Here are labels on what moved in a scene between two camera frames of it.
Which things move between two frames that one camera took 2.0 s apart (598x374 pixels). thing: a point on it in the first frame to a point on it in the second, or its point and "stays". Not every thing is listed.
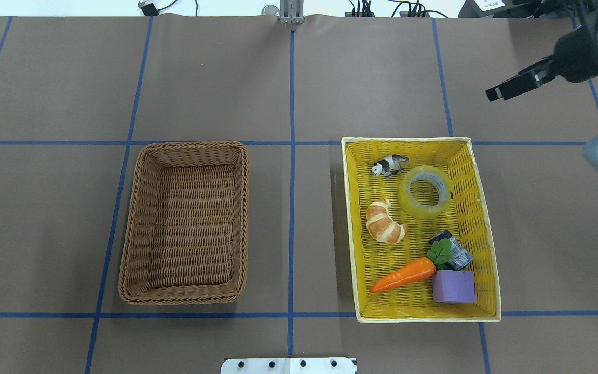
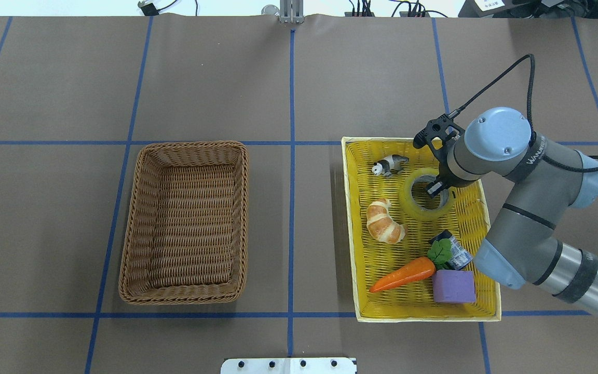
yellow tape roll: (431, 173) stays
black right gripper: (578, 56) to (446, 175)
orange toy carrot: (439, 253) stays
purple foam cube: (457, 286) stays
